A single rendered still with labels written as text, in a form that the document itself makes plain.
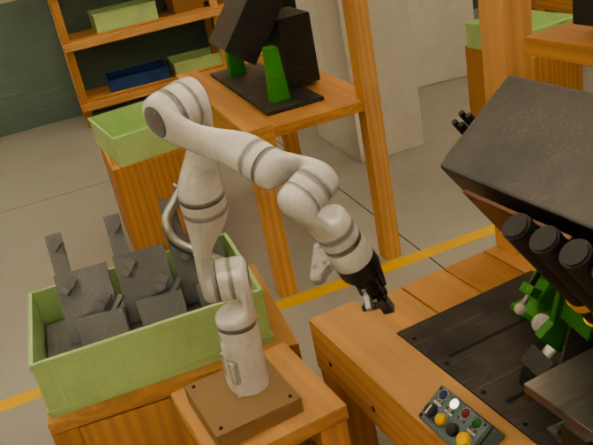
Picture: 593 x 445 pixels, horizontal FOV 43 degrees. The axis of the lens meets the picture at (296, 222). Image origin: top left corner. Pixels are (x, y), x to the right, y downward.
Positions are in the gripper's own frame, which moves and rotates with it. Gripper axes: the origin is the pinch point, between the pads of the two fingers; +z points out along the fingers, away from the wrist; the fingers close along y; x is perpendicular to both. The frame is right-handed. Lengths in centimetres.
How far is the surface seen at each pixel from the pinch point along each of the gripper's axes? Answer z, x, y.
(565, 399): 6.9, -27.6, -21.4
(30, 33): 97, 433, 536
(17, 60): 110, 455, 519
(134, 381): 24, 82, 15
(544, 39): -10, -38, 50
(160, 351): 22, 74, 21
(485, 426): 24.1, -9.9, -13.7
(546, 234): -33, -35, -24
